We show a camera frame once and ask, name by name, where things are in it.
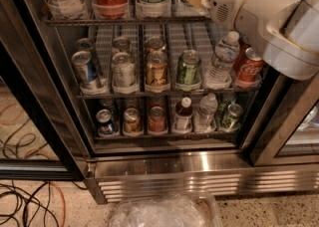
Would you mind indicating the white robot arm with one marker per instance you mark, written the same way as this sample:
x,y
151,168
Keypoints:
x,y
284,33

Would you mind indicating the red Coca-Cola can middle rear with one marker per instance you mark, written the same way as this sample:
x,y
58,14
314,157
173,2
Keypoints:
x,y
244,44

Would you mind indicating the clear water bottle middle shelf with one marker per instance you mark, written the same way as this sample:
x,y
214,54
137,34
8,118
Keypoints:
x,y
225,52

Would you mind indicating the clear water bottle shelf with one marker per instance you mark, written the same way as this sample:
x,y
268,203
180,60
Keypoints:
x,y
204,114
225,52

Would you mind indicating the gold can middle shelf rear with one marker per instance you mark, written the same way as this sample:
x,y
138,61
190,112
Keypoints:
x,y
155,44

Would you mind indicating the gold can shelf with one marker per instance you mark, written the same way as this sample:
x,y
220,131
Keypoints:
x,y
156,69
132,121
155,44

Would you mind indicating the green can middle shelf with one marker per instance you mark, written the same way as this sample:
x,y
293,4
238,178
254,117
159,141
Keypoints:
x,y
188,65

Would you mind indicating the green can shelf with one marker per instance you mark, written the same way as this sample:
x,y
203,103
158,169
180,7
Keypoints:
x,y
225,100
231,116
188,65

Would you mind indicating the gold can middle shelf front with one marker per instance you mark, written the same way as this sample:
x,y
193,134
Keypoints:
x,y
156,69

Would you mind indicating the red Coca-Cola can middle front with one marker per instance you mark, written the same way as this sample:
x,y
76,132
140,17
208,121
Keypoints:
x,y
249,66

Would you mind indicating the white can middle shelf rear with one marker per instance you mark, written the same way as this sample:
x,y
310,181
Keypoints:
x,y
121,44

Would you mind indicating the white can shelf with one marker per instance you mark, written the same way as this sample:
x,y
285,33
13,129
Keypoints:
x,y
124,70
121,44

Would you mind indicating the green can bottom shelf rear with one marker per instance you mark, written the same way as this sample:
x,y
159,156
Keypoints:
x,y
225,100

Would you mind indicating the white can middle shelf front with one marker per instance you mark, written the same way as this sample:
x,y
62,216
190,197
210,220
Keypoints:
x,y
124,70

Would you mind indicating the stainless steel fridge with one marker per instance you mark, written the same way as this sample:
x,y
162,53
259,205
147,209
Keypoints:
x,y
148,164

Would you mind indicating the blue can behind middle shelf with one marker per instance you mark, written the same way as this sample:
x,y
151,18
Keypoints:
x,y
86,44

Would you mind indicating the clear water bottle bottom shelf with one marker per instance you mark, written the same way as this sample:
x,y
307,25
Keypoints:
x,y
204,114

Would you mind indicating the green can bottom shelf front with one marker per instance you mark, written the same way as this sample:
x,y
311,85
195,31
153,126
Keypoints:
x,y
231,116

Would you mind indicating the red can bottom shelf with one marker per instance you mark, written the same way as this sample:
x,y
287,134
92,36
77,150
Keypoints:
x,y
157,119

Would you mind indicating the blue silver can middle shelf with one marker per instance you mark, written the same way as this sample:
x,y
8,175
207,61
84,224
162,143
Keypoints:
x,y
86,70

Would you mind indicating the gold can bottom shelf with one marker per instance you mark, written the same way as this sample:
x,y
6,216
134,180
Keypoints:
x,y
132,121

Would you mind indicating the blue Pepsi can bottom shelf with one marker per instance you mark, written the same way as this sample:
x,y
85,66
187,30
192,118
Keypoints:
x,y
106,124

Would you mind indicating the right glass fridge door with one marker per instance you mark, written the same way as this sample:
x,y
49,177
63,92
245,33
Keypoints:
x,y
287,139

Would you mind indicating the glass fridge door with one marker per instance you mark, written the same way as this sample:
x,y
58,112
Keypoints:
x,y
41,135
287,139

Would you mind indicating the left glass fridge door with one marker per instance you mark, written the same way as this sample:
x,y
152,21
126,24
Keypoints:
x,y
41,135

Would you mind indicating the brown juice bottle white cap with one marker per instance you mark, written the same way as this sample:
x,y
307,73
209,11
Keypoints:
x,y
182,115

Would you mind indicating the clear plastic bin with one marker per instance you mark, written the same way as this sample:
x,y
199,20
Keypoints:
x,y
188,209

